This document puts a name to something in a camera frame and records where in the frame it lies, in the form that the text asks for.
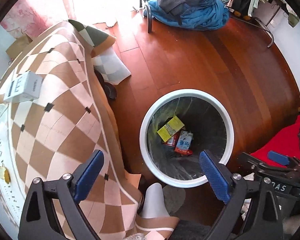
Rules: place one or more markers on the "clear plastic wrap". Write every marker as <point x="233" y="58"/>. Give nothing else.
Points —
<point x="135" y="236"/>

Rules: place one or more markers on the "white curved object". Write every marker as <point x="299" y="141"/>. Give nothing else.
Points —
<point x="153" y="200"/>

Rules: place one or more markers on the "grey fuzzy slipper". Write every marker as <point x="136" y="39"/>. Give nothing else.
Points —
<point x="175" y="197"/>

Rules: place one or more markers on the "pale fruit peel piece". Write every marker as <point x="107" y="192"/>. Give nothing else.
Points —
<point x="2" y="174"/>

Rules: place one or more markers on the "crushed red can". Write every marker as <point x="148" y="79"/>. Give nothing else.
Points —
<point x="171" y="142"/>

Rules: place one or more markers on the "brown paper bag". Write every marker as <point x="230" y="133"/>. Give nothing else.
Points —
<point x="18" y="45"/>

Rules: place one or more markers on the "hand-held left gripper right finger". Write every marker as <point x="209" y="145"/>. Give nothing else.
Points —
<point x="215" y="175"/>

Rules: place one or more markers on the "red cloth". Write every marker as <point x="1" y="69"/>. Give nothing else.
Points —
<point x="282" y="140"/>

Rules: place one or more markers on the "pink floral curtain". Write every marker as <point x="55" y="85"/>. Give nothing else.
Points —
<point x="27" y="12"/>

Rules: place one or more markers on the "yellow cardboard box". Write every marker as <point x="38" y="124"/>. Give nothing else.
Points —
<point x="170" y="127"/>

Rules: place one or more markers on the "white and blue carton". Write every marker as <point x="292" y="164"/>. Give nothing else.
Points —
<point x="27" y="85"/>

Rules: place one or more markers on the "cream cloth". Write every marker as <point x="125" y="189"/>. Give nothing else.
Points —
<point x="295" y="227"/>

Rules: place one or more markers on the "checkered tablecloth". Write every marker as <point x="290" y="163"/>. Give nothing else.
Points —
<point x="65" y="120"/>

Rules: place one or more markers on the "white round trash bin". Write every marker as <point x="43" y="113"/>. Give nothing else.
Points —
<point x="143" y="137"/>

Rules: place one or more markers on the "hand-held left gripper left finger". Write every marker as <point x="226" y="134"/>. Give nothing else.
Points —
<point x="87" y="175"/>

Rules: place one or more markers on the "black round object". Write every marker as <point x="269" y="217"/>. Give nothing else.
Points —
<point x="111" y="90"/>

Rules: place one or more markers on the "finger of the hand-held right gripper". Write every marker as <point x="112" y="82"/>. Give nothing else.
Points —
<point x="252" y="165"/>
<point x="277" y="158"/>

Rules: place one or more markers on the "pile of dark blue clothes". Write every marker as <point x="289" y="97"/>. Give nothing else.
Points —
<point x="195" y="15"/>

